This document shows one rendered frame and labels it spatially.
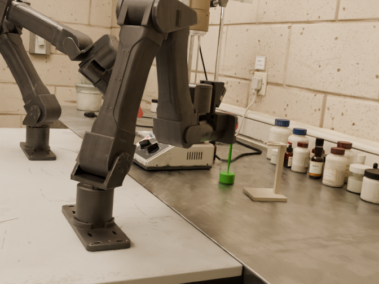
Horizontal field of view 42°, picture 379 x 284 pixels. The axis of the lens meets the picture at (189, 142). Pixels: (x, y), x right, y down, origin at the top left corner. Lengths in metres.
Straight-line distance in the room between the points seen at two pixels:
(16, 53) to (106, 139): 0.66
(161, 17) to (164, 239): 0.37
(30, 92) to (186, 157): 0.45
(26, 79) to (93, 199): 0.65
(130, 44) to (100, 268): 0.37
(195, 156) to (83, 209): 0.56
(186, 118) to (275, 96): 0.92
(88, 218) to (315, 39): 1.10
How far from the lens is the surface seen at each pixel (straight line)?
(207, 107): 1.04
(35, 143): 1.40
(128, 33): 0.86
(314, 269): 0.80
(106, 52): 1.25
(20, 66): 1.41
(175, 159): 1.30
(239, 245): 0.84
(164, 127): 0.98
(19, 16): 1.41
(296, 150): 1.45
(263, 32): 1.96
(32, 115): 1.37
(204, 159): 1.34
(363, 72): 1.53
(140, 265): 0.74
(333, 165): 1.33
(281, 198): 1.13
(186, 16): 0.91
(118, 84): 0.84
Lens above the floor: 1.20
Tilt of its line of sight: 10 degrees down
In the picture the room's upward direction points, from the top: 5 degrees clockwise
